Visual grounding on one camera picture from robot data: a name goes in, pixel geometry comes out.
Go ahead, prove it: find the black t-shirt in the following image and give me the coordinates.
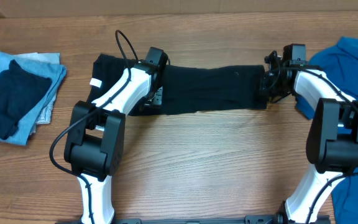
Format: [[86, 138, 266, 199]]
[[86, 54, 269, 118]]

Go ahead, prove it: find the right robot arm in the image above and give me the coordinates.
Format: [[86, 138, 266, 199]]
[[246, 51, 358, 223]]

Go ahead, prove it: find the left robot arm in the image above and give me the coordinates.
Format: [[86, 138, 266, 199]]
[[64, 59, 167, 223]]

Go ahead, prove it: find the white shirt label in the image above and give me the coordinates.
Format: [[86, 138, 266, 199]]
[[89, 78, 103, 88]]

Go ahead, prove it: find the folded navy shirt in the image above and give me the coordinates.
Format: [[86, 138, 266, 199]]
[[0, 60, 52, 140]]

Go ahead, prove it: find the folded light blue shirt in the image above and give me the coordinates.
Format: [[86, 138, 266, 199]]
[[0, 52, 67, 146]]

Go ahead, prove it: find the cardboard board at back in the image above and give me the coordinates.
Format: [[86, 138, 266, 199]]
[[0, 0, 358, 18]]

